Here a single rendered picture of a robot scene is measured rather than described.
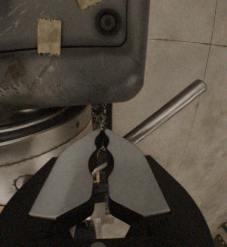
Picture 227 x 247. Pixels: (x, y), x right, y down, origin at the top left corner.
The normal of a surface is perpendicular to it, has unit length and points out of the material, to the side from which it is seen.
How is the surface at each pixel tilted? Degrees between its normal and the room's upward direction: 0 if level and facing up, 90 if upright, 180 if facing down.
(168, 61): 0
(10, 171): 10
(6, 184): 5
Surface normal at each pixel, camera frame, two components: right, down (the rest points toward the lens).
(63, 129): 0.84, 0.27
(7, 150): 0.45, 0.43
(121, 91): 0.17, 0.88
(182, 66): 0.21, 0.47
